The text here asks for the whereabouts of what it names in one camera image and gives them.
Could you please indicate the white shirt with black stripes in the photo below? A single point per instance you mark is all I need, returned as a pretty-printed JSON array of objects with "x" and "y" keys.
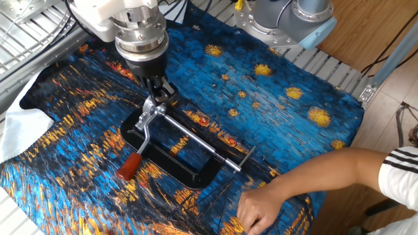
[{"x": 400, "y": 182}]

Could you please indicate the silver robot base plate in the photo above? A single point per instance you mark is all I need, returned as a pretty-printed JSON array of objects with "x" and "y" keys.
[{"x": 258, "y": 31}]

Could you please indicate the silver lever with red knob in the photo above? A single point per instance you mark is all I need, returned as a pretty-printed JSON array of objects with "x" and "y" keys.
[{"x": 130, "y": 166}]

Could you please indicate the starry night painted tablecloth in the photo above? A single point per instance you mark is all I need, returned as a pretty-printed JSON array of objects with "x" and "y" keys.
[{"x": 212, "y": 65}]

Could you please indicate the aluminium frame rail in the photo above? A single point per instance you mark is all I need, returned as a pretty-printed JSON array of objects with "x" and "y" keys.
[{"x": 39, "y": 65}]

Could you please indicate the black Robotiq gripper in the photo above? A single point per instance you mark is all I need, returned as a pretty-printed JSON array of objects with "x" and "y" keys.
[{"x": 147, "y": 68}]

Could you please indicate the small yellow object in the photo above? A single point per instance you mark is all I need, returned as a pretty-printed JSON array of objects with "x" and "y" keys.
[{"x": 239, "y": 4}]

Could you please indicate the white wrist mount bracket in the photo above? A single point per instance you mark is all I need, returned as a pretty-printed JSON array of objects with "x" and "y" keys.
[{"x": 98, "y": 16}]

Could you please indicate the perforated aluminium plate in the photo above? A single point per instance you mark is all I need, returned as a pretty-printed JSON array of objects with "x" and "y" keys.
[{"x": 26, "y": 9}]

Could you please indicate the person's bare hand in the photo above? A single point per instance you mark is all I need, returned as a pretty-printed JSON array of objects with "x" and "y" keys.
[{"x": 258, "y": 209}]

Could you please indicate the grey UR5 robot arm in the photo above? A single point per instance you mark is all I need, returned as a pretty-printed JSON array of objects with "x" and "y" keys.
[{"x": 140, "y": 32}]

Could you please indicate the black clamp frame with rod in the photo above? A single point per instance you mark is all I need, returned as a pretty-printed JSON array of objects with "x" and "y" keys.
[{"x": 163, "y": 160}]

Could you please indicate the white fabric flap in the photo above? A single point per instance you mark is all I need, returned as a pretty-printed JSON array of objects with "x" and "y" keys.
[
  {"x": 19, "y": 130},
  {"x": 179, "y": 14}
]

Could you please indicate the person's bare forearm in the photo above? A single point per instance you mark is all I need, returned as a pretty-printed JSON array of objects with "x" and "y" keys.
[{"x": 326, "y": 169}]

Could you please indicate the aluminium post with corner bracket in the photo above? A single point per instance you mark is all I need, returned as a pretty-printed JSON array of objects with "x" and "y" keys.
[{"x": 392, "y": 60}]

